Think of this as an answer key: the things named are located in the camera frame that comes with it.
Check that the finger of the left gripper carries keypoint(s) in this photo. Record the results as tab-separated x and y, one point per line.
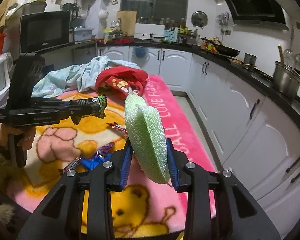
78	112
48	102

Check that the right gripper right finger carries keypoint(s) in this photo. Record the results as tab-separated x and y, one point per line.
218	205

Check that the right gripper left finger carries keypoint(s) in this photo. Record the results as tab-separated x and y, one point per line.
79	205

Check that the black green snack wrapper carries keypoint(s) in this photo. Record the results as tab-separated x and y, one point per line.
100	100

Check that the green mesh sponge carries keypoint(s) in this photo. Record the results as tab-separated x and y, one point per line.
147	137

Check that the white kitchen cabinets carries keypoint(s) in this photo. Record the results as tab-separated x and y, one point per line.
254	130

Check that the left hand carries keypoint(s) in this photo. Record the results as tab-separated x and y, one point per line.
25	142

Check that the light blue cloth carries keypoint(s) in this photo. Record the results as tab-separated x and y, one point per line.
76	77

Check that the red foil wrapper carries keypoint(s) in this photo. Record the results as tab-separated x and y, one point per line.
118	129

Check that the purple candy wrapper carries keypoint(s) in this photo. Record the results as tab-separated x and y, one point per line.
105	150

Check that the red patterned cloth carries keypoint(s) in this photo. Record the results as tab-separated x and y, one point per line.
121	81

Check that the blue crumpled wrapper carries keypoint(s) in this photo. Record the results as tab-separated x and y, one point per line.
90	164

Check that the striped candy bar wrapper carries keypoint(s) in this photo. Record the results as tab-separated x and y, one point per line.
70	166

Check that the black microwave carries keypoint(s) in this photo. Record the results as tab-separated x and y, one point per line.
43	30

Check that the electric kettle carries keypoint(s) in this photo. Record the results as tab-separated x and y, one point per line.
72	8

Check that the wooden cutting board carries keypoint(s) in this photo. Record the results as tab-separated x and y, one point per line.
128	21

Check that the blue utensil holder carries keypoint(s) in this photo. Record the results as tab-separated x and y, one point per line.
171	35

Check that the steel stock pot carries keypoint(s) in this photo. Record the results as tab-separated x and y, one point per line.
286	80

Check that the hanging pot lid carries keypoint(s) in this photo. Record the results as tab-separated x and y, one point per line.
199	19

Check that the small steel cup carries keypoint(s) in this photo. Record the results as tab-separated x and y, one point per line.
249	59

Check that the black wok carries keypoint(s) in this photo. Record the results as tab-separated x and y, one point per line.
223	49

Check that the black range hood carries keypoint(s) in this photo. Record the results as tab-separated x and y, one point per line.
266	13

